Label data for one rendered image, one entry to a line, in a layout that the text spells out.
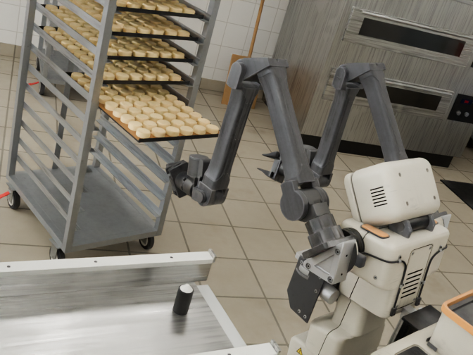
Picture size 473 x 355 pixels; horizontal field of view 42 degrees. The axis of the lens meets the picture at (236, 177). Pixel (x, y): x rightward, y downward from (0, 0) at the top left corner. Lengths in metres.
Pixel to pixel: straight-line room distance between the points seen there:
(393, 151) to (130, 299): 0.93
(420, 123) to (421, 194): 3.46
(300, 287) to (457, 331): 0.45
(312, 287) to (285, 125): 0.45
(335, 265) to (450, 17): 3.54
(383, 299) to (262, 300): 1.31
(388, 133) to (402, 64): 2.90
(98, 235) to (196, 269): 1.40
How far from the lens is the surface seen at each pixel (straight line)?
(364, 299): 1.64
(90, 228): 2.75
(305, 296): 1.70
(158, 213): 2.79
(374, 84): 1.88
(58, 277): 1.24
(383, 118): 1.86
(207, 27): 2.46
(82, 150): 2.38
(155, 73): 2.51
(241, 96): 1.62
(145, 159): 2.83
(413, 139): 5.07
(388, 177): 1.51
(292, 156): 1.51
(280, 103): 1.53
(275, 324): 2.74
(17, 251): 2.81
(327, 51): 4.44
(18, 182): 3.02
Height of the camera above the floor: 1.63
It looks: 25 degrees down
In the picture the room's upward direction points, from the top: 17 degrees clockwise
